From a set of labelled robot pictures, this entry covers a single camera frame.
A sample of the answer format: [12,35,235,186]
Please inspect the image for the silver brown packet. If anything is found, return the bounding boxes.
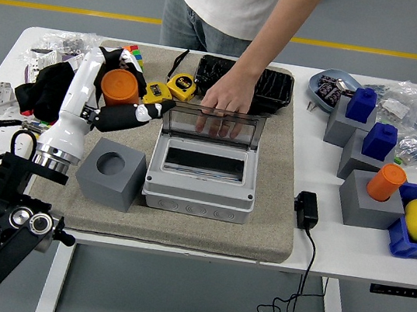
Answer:
[333,77,357,99]

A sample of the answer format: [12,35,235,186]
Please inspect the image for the black plastic tray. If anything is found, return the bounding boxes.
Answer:
[190,53,298,120]

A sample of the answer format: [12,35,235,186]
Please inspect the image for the black cloth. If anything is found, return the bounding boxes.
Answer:
[10,56,80,127]

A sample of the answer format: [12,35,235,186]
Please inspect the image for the grey box with clear lid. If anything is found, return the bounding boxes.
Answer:
[140,96,269,226]

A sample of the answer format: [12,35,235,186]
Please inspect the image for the grey block with round hole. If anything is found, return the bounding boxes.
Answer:
[70,134,151,216]
[334,167,411,234]

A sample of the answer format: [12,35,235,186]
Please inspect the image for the small yellow tape measure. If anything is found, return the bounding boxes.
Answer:
[140,80,177,109]

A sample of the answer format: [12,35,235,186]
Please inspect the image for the grey block with square hole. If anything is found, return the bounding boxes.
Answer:
[336,125,400,187]
[323,93,379,152]

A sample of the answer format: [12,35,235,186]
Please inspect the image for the yellow tape measure with print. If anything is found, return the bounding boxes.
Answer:
[163,46,204,104]

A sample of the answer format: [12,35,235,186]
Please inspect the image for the black power adapter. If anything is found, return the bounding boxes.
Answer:
[290,189,323,232]

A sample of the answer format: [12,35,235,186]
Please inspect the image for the large colourful puzzle cube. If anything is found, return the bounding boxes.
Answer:
[118,43,148,72]

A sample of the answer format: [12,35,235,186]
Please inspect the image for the black table control panel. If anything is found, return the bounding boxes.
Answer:
[369,282,417,300]

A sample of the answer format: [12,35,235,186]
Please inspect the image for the black adapter cord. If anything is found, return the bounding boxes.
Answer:
[256,223,335,312]

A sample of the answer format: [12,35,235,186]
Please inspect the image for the grey-brown mat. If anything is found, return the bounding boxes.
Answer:
[21,30,320,265]

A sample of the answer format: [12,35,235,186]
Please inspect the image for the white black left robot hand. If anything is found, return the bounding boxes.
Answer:
[37,36,184,172]

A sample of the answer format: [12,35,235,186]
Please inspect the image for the blue-grey bowl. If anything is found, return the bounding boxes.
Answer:
[304,64,365,117]

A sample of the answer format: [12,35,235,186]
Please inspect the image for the clear bags with white box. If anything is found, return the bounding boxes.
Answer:
[15,22,104,92]

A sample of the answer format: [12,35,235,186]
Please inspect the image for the dark printed packet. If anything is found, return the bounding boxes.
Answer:
[313,74,346,106]

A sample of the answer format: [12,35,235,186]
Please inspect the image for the person's left hand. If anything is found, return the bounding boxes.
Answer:
[194,69,257,143]

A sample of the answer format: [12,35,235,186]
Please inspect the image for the blue block battery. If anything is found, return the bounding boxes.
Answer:
[344,85,380,124]
[360,120,400,161]

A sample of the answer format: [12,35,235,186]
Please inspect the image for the orange cylinder battery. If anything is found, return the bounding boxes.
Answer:
[364,160,409,205]
[97,66,144,111]

